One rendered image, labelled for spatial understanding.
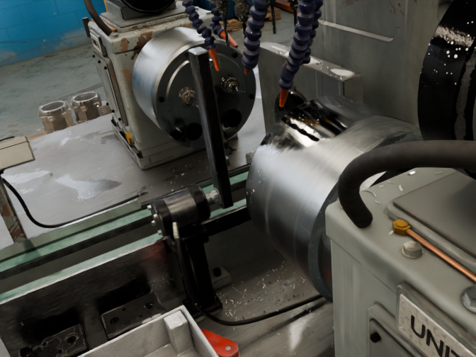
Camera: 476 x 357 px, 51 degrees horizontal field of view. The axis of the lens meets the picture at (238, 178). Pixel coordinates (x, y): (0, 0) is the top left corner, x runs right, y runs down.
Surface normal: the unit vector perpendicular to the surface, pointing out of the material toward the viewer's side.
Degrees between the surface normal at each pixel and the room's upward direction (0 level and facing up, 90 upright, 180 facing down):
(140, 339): 90
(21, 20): 90
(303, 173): 47
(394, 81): 90
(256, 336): 0
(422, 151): 55
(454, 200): 0
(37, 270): 90
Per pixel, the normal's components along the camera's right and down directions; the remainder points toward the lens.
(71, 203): -0.13, -0.85
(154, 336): 0.49, 0.39
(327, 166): -0.62, -0.50
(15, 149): 0.35, 0.02
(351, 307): -0.89, 0.32
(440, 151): -0.66, -0.16
